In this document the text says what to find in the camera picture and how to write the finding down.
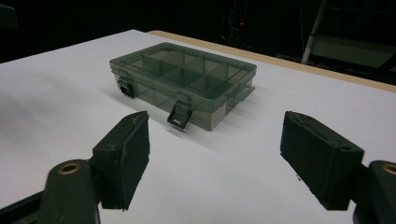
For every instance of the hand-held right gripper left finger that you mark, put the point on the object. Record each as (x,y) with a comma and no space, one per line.
(124,155)

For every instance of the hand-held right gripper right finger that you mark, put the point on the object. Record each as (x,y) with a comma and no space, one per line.
(320,161)

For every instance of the white table mat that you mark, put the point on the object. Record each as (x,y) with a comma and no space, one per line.
(218,174)

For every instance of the transparent grey compartment box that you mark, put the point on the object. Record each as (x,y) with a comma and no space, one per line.
(186,81)

